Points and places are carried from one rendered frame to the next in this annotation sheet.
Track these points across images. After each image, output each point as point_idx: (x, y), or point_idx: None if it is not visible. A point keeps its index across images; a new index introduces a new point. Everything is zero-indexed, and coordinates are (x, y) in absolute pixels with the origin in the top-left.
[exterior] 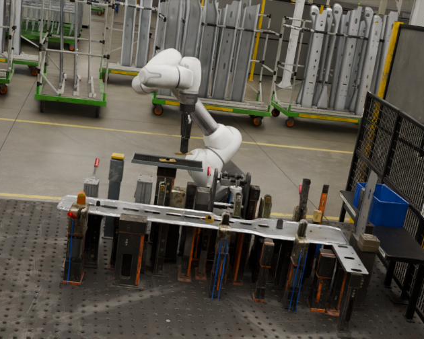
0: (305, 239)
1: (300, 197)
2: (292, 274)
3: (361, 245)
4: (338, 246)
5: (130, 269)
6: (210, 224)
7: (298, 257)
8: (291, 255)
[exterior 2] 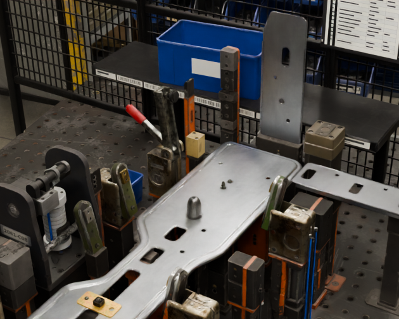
0: (303, 209)
1: (165, 131)
2: (290, 280)
3: (324, 151)
4: (304, 178)
5: None
6: (128, 315)
7: (307, 249)
8: (231, 247)
